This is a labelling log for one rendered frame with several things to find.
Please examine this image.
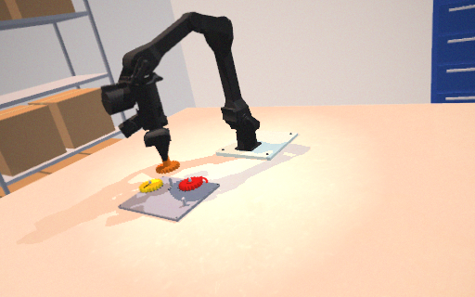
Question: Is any red gear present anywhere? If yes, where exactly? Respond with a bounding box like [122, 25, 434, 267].
[179, 176, 203, 191]

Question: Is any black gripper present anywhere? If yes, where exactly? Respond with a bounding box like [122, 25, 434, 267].
[137, 101, 172, 161]

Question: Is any yellow gear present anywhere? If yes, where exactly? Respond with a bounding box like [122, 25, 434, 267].
[139, 179, 163, 193]

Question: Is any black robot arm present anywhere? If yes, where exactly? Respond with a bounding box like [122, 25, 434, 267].
[101, 12, 262, 151]

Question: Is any orange-brown gear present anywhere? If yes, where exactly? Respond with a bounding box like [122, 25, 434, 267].
[156, 155, 180, 174]

